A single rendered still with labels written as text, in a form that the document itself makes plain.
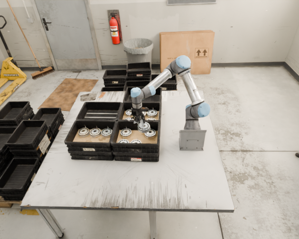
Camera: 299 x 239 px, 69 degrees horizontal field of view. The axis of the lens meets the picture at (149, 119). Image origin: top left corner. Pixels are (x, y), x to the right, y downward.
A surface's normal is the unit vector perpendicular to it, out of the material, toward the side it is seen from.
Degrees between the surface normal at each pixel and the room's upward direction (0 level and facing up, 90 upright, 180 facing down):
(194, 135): 90
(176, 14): 90
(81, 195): 0
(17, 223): 0
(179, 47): 80
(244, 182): 0
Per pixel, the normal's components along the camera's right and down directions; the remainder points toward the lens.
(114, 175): -0.04, -0.77
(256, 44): -0.04, 0.64
